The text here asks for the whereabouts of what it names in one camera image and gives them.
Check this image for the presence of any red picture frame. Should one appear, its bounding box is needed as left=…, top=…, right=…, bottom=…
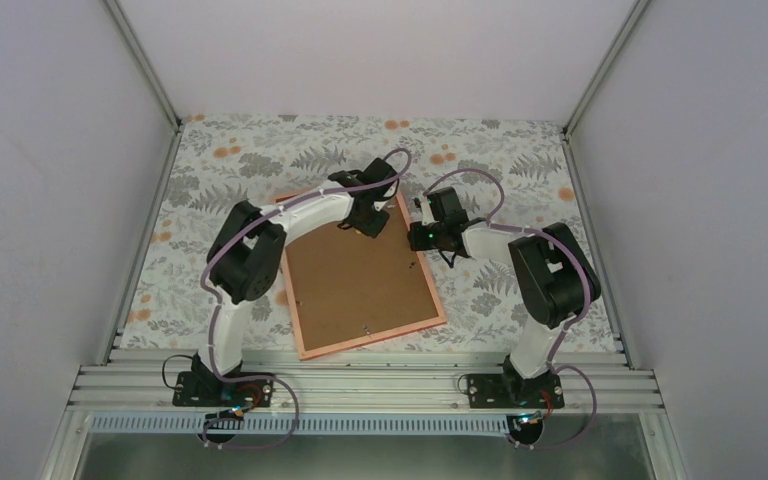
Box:
left=281, top=195, right=447, bottom=361

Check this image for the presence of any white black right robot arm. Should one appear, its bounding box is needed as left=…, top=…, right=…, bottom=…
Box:
left=407, top=187, right=601, bottom=407

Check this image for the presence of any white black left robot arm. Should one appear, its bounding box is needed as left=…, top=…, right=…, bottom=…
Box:
left=191, top=157, right=405, bottom=405

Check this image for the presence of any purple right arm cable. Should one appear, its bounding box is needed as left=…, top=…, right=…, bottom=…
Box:
left=421, top=168, right=599, bottom=453

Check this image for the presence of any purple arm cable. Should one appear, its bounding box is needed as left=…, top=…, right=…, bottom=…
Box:
left=199, top=146, right=413, bottom=453
left=421, top=168, right=599, bottom=453

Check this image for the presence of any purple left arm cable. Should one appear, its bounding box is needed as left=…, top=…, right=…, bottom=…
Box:
left=199, top=146, right=413, bottom=453

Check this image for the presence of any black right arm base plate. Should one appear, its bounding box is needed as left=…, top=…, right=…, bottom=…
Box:
left=465, top=372, right=565, bottom=410

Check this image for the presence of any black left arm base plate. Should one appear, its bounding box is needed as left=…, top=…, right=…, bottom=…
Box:
left=171, top=372, right=275, bottom=409

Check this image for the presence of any grey slotted cable duct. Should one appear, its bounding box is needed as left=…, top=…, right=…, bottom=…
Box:
left=88, top=412, right=509, bottom=437

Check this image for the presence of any aluminium corner post right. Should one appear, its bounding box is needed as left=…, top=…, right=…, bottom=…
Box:
left=563, top=0, right=653, bottom=143

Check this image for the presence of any aluminium corner post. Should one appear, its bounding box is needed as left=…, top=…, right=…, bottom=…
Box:
left=100, top=0, right=182, bottom=132
left=563, top=0, right=653, bottom=143

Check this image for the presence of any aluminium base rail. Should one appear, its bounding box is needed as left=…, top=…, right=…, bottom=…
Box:
left=68, top=349, right=664, bottom=414

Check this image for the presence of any aluminium corner post left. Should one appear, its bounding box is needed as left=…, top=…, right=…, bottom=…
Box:
left=100, top=0, right=182, bottom=132

